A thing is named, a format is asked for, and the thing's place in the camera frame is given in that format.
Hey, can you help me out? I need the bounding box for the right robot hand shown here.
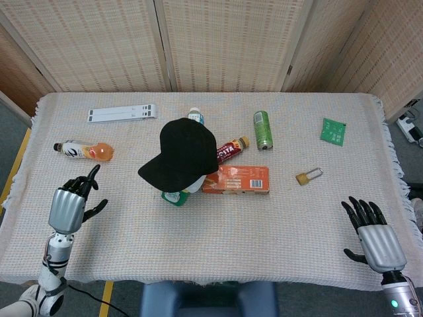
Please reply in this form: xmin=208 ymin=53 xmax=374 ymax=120
xmin=340 ymin=195 xmax=408 ymax=274

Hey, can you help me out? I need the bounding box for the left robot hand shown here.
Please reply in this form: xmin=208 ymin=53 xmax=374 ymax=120
xmin=48 ymin=164 xmax=109 ymax=236

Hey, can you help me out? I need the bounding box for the black baseball cap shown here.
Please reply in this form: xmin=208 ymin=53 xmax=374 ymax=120
xmin=137 ymin=118 xmax=220 ymax=194

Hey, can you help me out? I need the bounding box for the orange juice bottle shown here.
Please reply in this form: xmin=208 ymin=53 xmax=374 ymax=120
xmin=53 ymin=140 xmax=116 ymax=163

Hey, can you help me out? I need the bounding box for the brass padlock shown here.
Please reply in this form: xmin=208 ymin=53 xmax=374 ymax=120
xmin=295 ymin=167 xmax=325 ymax=187

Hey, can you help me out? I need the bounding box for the white folding stand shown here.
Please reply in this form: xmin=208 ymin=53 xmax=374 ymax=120
xmin=87 ymin=103 xmax=159 ymax=124

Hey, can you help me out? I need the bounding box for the white power strip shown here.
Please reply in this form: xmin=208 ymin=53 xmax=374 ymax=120
xmin=396 ymin=111 xmax=423 ymax=144

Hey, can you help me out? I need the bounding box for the green foil packet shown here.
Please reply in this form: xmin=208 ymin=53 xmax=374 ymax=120
xmin=319 ymin=117 xmax=348 ymax=147

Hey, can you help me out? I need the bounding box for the beige woven tablecloth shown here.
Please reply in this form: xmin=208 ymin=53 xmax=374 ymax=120
xmin=0 ymin=92 xmax=414 ymax=292

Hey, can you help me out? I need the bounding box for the orange biscuit box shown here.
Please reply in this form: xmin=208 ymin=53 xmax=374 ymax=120
xmin=201 ymin=165 xmax=270 ymax=195

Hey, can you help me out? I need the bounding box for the white bottle with blue label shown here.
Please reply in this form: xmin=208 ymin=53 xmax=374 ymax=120
xmin=187 ymin=106 xmax=206 ymax=127

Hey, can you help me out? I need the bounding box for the green drink can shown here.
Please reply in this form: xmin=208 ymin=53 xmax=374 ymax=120
xmin=252 ymin=110 xmax=274 ymax=152

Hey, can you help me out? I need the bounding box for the woven folding screen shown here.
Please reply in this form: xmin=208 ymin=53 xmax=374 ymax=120
xmin=0 ymin=0 xmax=423 ymax=125

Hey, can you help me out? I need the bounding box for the red Costa coffee bottle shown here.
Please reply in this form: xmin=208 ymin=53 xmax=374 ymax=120
xmin=215 ymin=135 xmax=250 ymax=165

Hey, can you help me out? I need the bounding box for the black cable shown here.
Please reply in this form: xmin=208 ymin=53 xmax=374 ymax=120
xmin=65 ymin=283 xmax=135 ymax=317

